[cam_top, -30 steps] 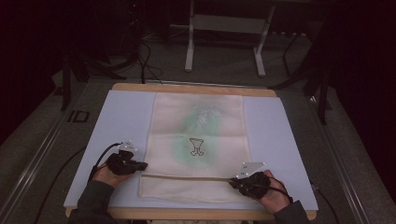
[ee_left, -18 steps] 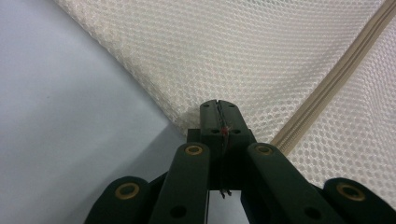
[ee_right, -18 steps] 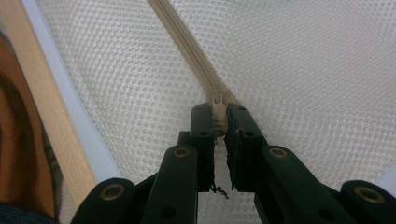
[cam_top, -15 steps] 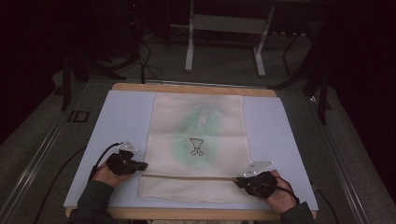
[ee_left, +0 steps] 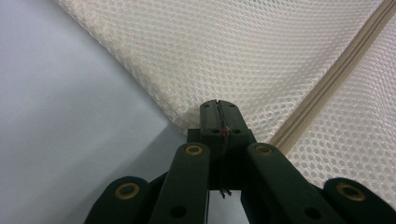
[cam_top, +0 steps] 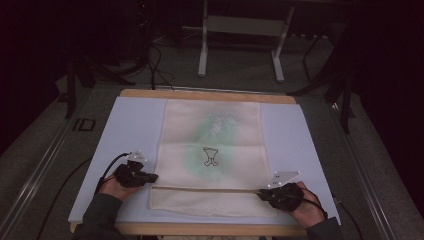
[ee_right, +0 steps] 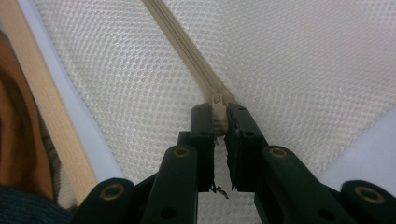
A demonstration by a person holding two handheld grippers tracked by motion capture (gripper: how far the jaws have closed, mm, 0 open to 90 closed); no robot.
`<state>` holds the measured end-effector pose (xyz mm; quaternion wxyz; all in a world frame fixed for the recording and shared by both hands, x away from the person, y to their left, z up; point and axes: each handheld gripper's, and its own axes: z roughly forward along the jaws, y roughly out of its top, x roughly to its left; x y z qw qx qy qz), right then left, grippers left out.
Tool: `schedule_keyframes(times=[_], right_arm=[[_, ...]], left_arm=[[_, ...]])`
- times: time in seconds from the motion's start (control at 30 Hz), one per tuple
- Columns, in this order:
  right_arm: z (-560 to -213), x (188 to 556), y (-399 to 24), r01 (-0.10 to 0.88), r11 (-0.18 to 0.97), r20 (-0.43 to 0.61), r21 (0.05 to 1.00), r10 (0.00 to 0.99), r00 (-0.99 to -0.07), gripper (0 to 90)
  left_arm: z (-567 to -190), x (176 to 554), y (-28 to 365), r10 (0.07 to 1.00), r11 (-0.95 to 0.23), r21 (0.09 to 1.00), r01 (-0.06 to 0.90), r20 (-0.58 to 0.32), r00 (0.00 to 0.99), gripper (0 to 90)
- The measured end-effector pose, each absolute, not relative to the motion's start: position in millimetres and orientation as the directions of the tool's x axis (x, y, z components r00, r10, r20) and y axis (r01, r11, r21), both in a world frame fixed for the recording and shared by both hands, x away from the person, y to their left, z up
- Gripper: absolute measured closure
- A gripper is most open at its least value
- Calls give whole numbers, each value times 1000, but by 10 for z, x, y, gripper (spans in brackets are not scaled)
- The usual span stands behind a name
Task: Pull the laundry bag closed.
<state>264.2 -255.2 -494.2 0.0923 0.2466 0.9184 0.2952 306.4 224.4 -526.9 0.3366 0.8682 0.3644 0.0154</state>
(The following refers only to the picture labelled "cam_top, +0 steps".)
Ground black stand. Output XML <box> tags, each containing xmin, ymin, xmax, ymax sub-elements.
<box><xmin>64</xmin><ymin>54</ymin><xmax>136</xmax><ymax>120</ymax></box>
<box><xmin>287</xmin><ymin>33</ymin><xmax>357</xmax><ymax>135</ymax></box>

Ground wooden table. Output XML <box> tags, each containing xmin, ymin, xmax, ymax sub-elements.
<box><xmin>69</xmin><ymin>88</ymin><xmax>340</xmax><ymax>238</ymax></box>

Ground white metal stand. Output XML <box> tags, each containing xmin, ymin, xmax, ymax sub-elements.
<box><xmin>197</xmin><ymin>0</ymin><xmax>296</xmax><ymax>84</ymax></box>

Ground thin black cable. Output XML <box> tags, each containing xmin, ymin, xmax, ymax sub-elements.
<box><xmin>35</xmin><ymin>156</ymin><xmax>94</xmax><ymax>240</ymax></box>

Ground white mesh laundry bag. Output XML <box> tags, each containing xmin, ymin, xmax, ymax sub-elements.
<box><xmin>148</xmin><ymin>99</ymin><xmax>280</xmax><ymax>219</ymax></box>

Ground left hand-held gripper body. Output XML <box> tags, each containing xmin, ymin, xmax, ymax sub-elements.
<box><xmin>114</xmin><ymin>150</ymin><xmax>150</xmax><ymax>189</ymax></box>

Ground green garment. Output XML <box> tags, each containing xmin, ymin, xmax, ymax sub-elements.
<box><xmin>183</xmin><ymin>111</ymin><xmax>240</xmax><ymax>181</ymax></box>

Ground pale blue table board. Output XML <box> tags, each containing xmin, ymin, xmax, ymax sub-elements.
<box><xmin>68</xmin><ymin>96</ymin><xmax>341</xmax><ymax>227</ymax></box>

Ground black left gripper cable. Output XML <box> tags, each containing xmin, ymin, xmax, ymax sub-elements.
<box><xmin>95</xmin><ymin>152</ymin><xmax>132</xmax><ymax>194</ymax></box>

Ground person's left hand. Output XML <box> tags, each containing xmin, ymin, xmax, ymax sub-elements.
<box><xmin>98</xmin><ymin>166</ymin><xmax>144</xmax><ymax>202</ymax></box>

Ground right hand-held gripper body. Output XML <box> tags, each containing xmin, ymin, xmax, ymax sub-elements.
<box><xmin>266</xmin><ymin>170</ymin><xmax>305</xmax><ymax>213</ymax></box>

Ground person's right hand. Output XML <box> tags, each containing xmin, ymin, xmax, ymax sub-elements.
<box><xmin>287</xmin><ymin>180</ymin><xmax>328</xmax><ymax>230</ymax></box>

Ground black floor cables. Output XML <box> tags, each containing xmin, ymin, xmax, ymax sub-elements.
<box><xmin>145</xmin><ymin>42</ymin><xmax>176</xmax><ymax>91</ymax></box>

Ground metal floor rail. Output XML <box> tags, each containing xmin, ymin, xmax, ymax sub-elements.
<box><xmin>0</xmin><ymin>99</ymin><xmax>88</xmax><ymax>240</ymax></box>
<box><xmin>329</xmin><ymin>102</ymin><xmax>398</xmax><ymax>240</ymax></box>

